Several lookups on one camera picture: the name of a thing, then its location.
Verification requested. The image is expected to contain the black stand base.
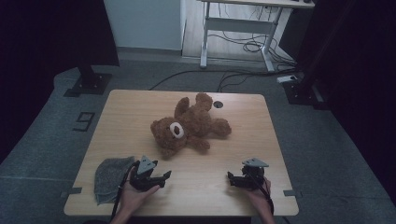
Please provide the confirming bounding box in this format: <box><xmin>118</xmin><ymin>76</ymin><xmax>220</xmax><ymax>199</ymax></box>
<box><xmin>282</xmin><ymin>73</ymin><xmax>330</xmax><ymax>110</ymax></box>
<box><xmin>63</xmin><ymin>63</ymin><xmax>113</xmax><ymax>96</ymax></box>

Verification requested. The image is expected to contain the grey tape strip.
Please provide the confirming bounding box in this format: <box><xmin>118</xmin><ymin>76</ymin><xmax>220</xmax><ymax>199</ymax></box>
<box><xmin>282</xmin><ymin>189</ymin><xmax>304</xmax><ymax>198</ymax></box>
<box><xmin>60</xmin><ymin>186</ymin><xmax>83</xmax><ymax>199</ymax></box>

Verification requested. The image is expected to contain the long black floor cable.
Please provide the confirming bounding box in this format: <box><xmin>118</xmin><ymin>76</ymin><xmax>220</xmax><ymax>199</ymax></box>
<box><xmin>148</xmin><ymin>68</ymin><xmax>300</xmax><ymax>92</ymax></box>

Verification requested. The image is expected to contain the left hand-held gripper cable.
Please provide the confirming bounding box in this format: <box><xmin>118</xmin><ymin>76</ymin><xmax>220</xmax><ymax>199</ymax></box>
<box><xmin>110</xmin><ymin>160</ymin><xmax>140</xmax><ymax>222</ymax></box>

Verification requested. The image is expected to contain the person's left hand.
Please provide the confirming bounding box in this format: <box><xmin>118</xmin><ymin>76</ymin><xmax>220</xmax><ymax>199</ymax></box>
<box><xmin>119</xmin><ymin>178</ymin><xmax>162</xmax><ymax>213</ymax></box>

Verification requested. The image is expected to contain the grey fluffy cloth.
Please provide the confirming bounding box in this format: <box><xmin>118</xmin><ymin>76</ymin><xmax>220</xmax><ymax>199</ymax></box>
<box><xmin>93</xmin><ymin>155</ymin><xmax>136</xmax><ymax>206</ymax></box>

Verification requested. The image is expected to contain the black curtain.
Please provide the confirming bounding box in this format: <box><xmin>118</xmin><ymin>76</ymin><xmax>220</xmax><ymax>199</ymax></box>
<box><xmin>0</xmin><ymin>0</ymin><xmax>120</xmax><ymax>162</ymax></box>
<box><xmin>278</xmin><ymin>0</ymin><xmax>396</xmax><ymax>206</ymax></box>

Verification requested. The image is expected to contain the white desk frame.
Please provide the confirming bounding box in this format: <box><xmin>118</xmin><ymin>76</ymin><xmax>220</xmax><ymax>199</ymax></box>
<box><xmin>198</xmin><ymin>0</ymin><xmax>316</xmax><ymax>74</ymax></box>

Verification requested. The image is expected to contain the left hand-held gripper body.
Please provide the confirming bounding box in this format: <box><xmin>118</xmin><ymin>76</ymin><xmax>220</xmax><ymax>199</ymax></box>
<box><xmin>128</xmin><ymin>155</ymin><xmax>166</xmax><ymax>191</ymax></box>

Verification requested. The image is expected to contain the right hand-held gripper cable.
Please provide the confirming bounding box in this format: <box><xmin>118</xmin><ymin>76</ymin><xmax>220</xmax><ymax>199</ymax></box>
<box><xmin>248</xmin><ymin>174</ymin><xmax>276</xmax><ymax>217</ymax></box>

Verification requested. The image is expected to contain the white power strip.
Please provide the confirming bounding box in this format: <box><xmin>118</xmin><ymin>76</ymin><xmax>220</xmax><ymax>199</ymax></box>
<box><xmin>276</xmin><ymin>74</ymin><xmax>299</xmax><ymax>84</ymax></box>

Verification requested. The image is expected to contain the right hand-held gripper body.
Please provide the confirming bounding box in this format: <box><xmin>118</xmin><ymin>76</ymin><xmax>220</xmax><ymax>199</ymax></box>
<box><xmin>237</xmin><ymin>157</ymin><xmax>270</xmax><ymax>190</ymax></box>

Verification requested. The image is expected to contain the person's right hand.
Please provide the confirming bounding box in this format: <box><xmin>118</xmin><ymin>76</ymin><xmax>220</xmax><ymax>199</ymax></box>
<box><xmin>246</xmin><ymin>177</ymin><xmax>273</xmax><ymax>213</ymax></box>

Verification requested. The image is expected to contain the brown teddy bear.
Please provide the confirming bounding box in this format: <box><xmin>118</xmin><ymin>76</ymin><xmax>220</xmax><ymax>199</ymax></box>
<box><xmin>149</xmin><ymin>92</ymin><xmax>233</xmax><ymax>158</ymax></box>

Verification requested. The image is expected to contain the tangle of black cables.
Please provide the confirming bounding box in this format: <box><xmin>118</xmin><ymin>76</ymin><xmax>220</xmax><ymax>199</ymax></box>
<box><xmin>207</xmin><ymin>30</ymin><xmax>297</xmax><ymax>68</ymax></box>

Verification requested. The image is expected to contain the hand-held gripper cable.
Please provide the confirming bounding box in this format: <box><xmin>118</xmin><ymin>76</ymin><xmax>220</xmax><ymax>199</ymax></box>
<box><xmin>248</xmin><ymin>174</ymin><xmax>276</xmax><ymax>217</ymax></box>
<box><xmin>110</xmin><ymin>160</ymin><xmax>140</xmax><ymax>222</ymax></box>

